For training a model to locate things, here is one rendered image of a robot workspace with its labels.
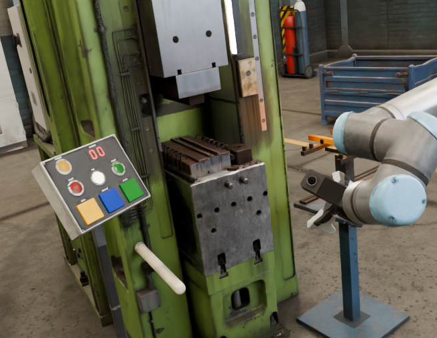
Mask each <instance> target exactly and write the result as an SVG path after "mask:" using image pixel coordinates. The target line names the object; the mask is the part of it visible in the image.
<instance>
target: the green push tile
mask: <svg viewBox="0 0 437 338"><path fill-rule="evenodd" d="M119 187H120V188H121V190H122V192H123V194H124V195H125V197H126V199H127V200H128V202H129V203H130V202H132V201H134V200H135V199H138V198H139V197H141V196H143V192H142V191H141V189H140V187H139V185H138V183H137V182H136V180H135V179H134V178H132V179H131V180H128V181H127V182H124V183H123V184H120V185H119Z"/></svg>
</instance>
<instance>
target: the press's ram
mask: <svg viewBox="0 0 437 338"><path fill-rule="evenodd" d="M136 3H137V10H138V15H139V22H140V26H141V33H142V38H143V45H144V49H145V57H146V61H147V68H148V72H149V75H152V76H158V77H162V78H167V77H171V76H177V75H178V74H187V73H191V72H196V71H200V70H206V69H210V68H213V67H215V68H216V67H219V66H226V65H228V58H227V48H226V42H225V31H224V25H223V15H222V9H221V0H136Z"/></svg>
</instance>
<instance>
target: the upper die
mask: <svg viewBox="0 0 437 338"><path fill-rule="evenodd" d="M149 79H150V84H151V91H152V92H155V93H159V94H162V95H167V96H170V97H174V98H177V99H182V98H185V97H191V96H194V95H199V94H202V93H208V92H211V91H217V90H221V82H220V76H219V68H218V67H216V68H215V67H213V68H210V69H206V70H200V71H196V72H191V73H187V74H178V75H177V76H171V77H167V78H162V77H158V76H152V75H149Z"/></svg>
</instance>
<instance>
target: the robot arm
mask: <svg viewBox="0 0 437 338"><path fill-rule="evenodd" d="M332 136H333V142H334V145H335V147H336V149H337V150H338V151H339V152H341V153H344V154H346V155H348V156H356V157H359V158H364V159H368V160H372V161H376V162H381V165H380V166H379V168H378V169H377V171H376V173H375V175H374V177H373V178H372V179H367V180H359V181H356V182H352V181H350V178H349V177H348V176H347V175H346V174H344V173H342V172H340V171H338V172H334V173H332V176H333V179H334V180H332V179H330V178H328V177H326V176H324V175H322V174H320V173H318V172H316V171H314V170H311V169H310V170H308V171H307V173H306V174H305V176H304V177H303V179H302V181H301V183H300V185H301V187H302V188H303V189H304V190H305V191H307V192H309V193H311V194H313V195H315V196H317V197H318V198H320V199H322V200H324V201H326V203H325V206H324V209H320V210H319V212H318V213H317V214H316V215H315V216H313V217H312V218H311V219H310V220H308V222H307V228H309V229H315V228H317V229H321V230H323V231H326V232H329V233H334V232H335V231H336V229H335V227H334V226H333V224H332V223H333V222H334V221H335V216H334V215H336V214H337V215H338V216H339V217H342V218H343V219H345V220H347V221H344V223H346V224H348V225H350V226H351V227H362V226H363V225H384V226H386V227H401V226H405V225H409V224H411V223H413V222H415V221H416V220H417V219H419V218H420V216H421V215H422V213H423V212H424V209H425V207H426V192H425V189H426V187H427V185H428V183H429V181H430V179H431V177H432V176H433V174H434V172H435V170H436V169H437V78H435V79H433V80H431V81H429V82H426V83H424V84H422V85H420V86H418V87H416V88H414V89H412V90H410V91H408V92H406V93H404V94H402V95H400V96H398V97H396V98H394V99H392V100H390V101H387V102H385V103H383V104H381V105H379V106H375V107H372V108H370V109H368V110H366V111H364V112H362V113H355V112H353V111H351V112H346V113H343V114H342V115H341V116H340V117H339V118H338V119H337V120H336V123H335V124H334V128H333V133H332ZM351 223H352V224H353V225H352V224H351Z"/></svg>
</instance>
